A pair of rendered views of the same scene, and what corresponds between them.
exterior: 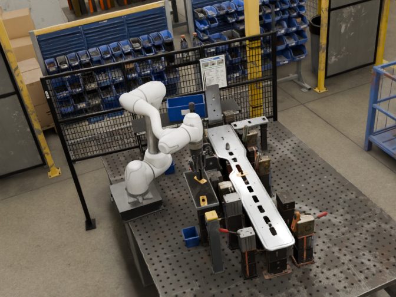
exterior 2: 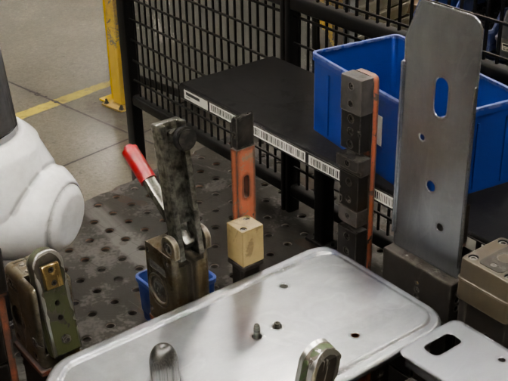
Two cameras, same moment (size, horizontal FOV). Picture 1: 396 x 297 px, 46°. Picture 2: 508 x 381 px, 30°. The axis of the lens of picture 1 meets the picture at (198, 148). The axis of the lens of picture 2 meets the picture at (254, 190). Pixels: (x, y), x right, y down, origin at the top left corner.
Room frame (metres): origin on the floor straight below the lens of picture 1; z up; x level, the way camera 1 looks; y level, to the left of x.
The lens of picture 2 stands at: (2.54, -0.98, 1.67)
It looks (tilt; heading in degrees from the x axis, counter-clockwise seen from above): 28 degrees down; 62
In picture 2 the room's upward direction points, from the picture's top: 1 degrees counter-clockwise
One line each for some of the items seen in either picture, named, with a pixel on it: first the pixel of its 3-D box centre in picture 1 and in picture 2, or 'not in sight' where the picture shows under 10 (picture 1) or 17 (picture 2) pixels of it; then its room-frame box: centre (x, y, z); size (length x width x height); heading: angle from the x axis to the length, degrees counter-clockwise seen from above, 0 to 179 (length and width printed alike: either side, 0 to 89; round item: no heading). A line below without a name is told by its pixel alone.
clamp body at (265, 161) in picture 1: (263, 177); not in sight; (2.58, -0.44, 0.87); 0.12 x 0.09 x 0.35; 99
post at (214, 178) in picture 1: (217, 201); not in sight; (2.37, -0.08, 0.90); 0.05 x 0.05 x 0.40; 9
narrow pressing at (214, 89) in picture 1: (213, 104); (432, 143); (3.22, -0.17, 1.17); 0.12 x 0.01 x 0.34; 99
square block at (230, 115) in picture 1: (230, 131); (491, 377); (3.25, -0.29, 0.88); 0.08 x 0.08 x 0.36; 9
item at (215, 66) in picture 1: (213, 72); not in sight; (3.52, -0.21, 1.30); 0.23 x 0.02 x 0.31; 99
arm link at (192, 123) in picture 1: (191, 127); not in sight; (2.21, 0.02, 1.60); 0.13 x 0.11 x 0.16; 132
